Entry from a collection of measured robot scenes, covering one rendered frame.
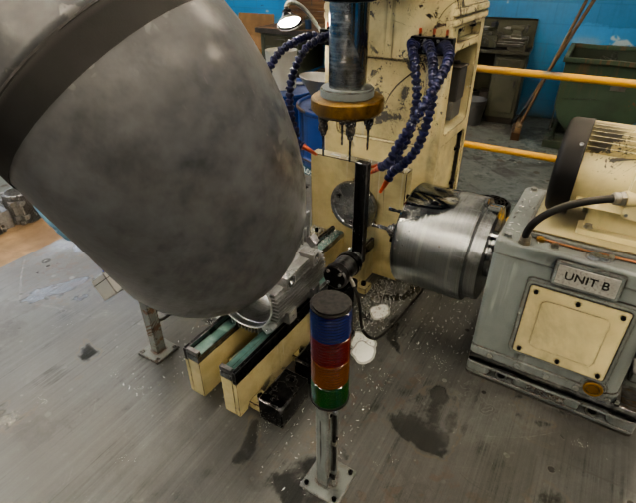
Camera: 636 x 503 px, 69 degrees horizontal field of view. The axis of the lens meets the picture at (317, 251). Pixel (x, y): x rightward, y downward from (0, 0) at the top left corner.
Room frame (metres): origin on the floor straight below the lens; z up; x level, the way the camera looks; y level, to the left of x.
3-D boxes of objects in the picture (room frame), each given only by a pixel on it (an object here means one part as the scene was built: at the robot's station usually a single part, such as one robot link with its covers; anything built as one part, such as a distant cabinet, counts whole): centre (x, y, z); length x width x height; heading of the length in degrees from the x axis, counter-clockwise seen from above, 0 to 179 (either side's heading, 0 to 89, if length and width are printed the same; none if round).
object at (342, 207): (1.20, -0.10, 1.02); 0.15 x 0.02 x 0.15; 58
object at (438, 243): (0.94, -0.33, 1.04); 0.41 x 0.25 x 0.25; 58
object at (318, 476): (0.50, -0.02, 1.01); 0.08 x 0.08 x 0.42; 58
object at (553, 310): (0.80, -0.56, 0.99); 0.35 x 0.31 x 0.37; 58
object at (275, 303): (0.86, 0.11, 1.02); 0.20 x 0.19 x 0.19; 149
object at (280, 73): (3.30, 0.25, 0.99); 0.24 x 0.22 x 0.24; 59
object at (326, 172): (1.25, -0.14, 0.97); 0.30 x 0.11 x 0.34; 58
